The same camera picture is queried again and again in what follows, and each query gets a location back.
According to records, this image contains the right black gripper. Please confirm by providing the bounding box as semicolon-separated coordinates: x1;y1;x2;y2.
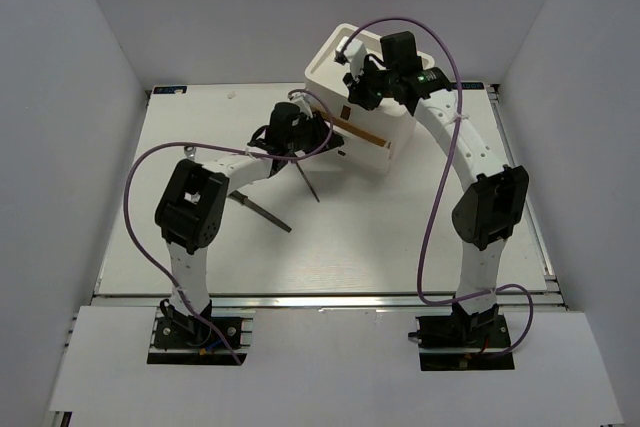
342;59;396;113

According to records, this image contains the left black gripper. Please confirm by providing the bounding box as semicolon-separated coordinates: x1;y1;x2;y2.
285;110;344;156

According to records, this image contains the white drawer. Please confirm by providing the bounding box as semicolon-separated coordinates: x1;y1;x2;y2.
332;108;391;175

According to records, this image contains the silver ratchet wrench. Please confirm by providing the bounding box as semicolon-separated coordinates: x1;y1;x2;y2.
183;146;196;161

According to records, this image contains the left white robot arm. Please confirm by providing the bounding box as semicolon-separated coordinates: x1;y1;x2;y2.
155;102;344;346

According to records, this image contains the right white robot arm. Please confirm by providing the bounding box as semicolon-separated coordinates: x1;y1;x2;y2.
335;31;529;346

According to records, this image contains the white drawer cabinet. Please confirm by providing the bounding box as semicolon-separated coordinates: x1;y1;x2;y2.
305;23;416;169

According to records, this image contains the grey metal file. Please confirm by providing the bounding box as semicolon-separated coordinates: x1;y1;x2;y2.
228;191;292;233

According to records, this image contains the blue label right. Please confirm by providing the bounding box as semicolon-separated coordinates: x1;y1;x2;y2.
460;82;485;90

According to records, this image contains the blue label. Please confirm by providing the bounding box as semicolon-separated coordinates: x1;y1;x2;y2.
460;82;485;90
152;85;187;95

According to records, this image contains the blue label left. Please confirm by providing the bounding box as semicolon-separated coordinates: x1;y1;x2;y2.
152;85;187;95

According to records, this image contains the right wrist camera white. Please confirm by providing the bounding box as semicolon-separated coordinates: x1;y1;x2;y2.
334;37;367;81

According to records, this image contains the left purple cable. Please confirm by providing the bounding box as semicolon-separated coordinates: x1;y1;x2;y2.
124;90;336;366

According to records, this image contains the purple cable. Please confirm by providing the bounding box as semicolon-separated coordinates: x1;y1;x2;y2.
124;90;336;366
344;16;535;359

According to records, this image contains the yellow handle screwdriver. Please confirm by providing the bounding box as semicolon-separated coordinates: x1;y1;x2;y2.
296;162;320;203

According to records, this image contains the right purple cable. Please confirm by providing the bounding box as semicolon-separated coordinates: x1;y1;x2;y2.
344;16;535;359

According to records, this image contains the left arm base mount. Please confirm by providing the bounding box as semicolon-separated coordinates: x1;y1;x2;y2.
146;310;254;367

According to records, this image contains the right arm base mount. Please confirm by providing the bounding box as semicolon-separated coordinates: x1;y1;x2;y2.
407;315;515;372

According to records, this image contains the aluminium rail front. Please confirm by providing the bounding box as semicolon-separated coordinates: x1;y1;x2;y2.
91;292;565;309

